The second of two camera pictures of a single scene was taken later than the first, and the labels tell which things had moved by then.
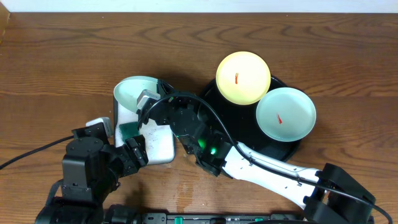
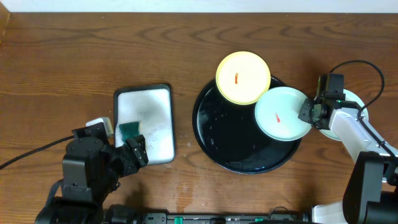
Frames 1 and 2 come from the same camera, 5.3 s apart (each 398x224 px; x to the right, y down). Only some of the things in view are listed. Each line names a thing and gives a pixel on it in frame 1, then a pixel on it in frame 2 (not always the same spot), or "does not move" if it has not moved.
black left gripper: x=131 y=149 does not move
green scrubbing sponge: x=129 y=130 does not move
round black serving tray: x=242 y=122 does not move
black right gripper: x=181 y=101 -> x=303 y=112
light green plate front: x=128 y=91 -> x=349 y=96
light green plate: x=286 y=114 does not move
